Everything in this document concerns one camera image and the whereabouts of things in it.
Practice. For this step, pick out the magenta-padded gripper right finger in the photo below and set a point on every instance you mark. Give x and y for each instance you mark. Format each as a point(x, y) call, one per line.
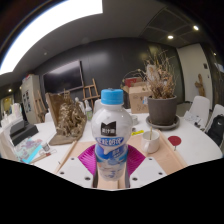
point(148, 170)

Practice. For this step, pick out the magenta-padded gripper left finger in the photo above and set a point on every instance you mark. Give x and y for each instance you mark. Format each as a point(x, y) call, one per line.
point(75, 170)

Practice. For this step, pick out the blue-capped white drink bottle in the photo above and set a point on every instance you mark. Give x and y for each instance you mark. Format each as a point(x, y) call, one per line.
point(111, 133)

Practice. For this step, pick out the beige mat with wooden strips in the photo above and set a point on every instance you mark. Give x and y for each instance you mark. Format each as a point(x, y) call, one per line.
point(166, 160)

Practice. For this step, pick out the white ceramic mug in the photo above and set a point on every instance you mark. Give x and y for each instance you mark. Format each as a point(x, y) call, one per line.
point(150, 143)

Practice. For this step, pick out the paint brush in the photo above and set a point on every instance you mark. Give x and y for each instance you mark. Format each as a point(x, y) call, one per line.
point(43, 157)

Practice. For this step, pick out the wooden stirring stick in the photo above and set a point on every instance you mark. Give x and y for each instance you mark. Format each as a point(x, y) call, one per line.
point(150, 133)

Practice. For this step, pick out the small jar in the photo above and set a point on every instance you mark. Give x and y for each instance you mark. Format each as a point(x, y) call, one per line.
point(45, 147)

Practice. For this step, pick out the flat round red coaster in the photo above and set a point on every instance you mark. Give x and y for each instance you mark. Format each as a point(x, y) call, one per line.
point(174, 140)

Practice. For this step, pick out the colourful book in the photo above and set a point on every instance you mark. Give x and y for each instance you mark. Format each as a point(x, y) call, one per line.
point(28, 150)

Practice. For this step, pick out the small white bowl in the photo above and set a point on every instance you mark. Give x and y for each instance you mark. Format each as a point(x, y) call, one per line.
point(134, 120)

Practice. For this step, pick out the brown relief sculpture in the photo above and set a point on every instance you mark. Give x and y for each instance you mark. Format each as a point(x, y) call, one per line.
point(68, 118)

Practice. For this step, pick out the clear bottle with green label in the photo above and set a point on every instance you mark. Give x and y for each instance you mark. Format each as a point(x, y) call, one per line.
point(88, 111)

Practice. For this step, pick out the dried plant in grey pot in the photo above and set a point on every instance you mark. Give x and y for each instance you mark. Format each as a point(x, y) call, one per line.
point(162, 110)

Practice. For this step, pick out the black box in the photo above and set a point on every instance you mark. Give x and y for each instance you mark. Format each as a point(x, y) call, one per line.
point(23, 132)

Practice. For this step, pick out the small white figurine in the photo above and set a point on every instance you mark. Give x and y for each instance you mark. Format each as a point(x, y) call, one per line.
point(80, 105)

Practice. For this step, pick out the stack of papers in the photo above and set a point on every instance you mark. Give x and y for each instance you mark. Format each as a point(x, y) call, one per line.
point(192, 118)

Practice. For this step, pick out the cardboard box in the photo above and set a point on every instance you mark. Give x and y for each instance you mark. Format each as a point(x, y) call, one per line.
point(136, 98)

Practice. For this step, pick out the wooden easel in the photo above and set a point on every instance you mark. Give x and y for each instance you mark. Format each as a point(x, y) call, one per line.
point(40, 105)
point(90, 91)

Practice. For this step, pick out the black backpack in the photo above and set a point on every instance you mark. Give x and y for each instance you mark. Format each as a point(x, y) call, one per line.
point(216, 130)

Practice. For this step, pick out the white cabinet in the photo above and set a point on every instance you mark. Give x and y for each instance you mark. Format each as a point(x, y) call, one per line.
point(30, 98)

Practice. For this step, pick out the red box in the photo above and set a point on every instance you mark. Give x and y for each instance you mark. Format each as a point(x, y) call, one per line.
point(133, 81)

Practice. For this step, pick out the wooden figure sculpture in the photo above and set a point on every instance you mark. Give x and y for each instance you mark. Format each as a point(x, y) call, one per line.
point(200, 85)

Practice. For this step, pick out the round ceiling spotlight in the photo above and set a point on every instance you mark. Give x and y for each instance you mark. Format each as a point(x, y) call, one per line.
point(195, 28)
point(170, 37)

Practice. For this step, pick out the long ceiling light strip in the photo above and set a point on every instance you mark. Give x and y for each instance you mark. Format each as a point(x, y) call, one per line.
point(43, 30)

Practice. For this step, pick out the black wall screen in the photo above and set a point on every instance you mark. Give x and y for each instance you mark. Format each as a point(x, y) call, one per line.
point(63, 77)

